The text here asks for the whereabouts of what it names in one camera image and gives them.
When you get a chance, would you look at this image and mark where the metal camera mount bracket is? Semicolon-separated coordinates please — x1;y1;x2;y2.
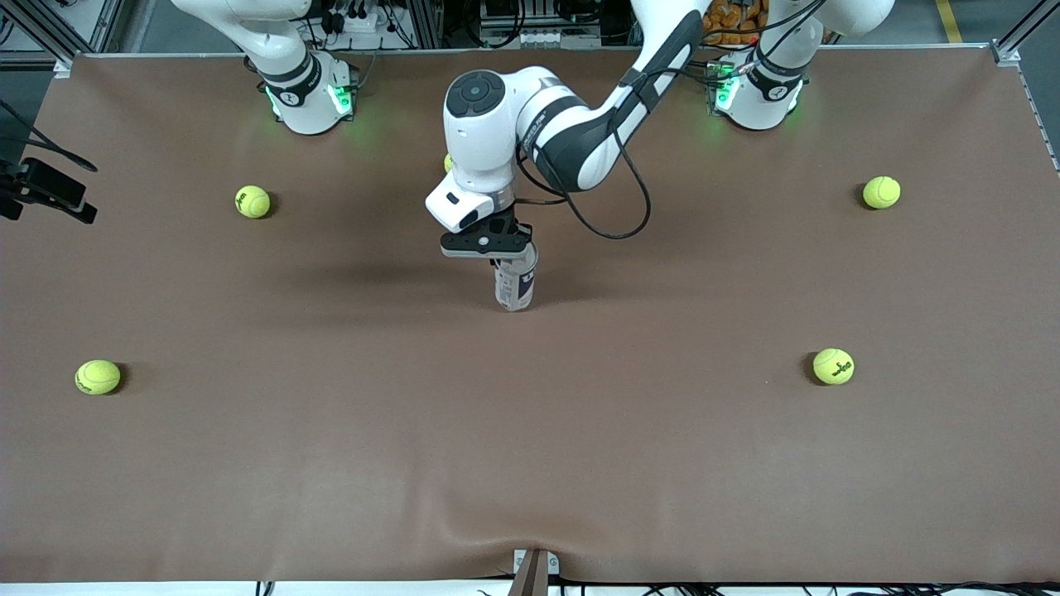
509;548;561;596

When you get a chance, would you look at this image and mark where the aluminium frame profile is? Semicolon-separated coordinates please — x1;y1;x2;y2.
990;0;1060;67
0;0;77;79

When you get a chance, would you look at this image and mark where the table cover mat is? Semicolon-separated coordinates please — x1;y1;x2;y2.
0;46;1060;584

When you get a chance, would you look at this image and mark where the grey equipment rack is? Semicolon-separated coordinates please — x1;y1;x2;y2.
479;0;605;48

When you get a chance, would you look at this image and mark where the pile of orange bags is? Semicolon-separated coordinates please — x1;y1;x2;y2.
702;0;763;46

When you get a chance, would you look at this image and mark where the silver blue tennis ball can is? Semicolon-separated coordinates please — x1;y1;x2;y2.
494;247;540;313

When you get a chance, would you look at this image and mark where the white left camera mount block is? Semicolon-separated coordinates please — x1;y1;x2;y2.
426;186;499;233

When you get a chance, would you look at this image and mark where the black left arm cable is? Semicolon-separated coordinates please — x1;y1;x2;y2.
513;0;829;241

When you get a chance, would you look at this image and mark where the white power strip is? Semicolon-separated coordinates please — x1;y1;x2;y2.
327;7;383;36

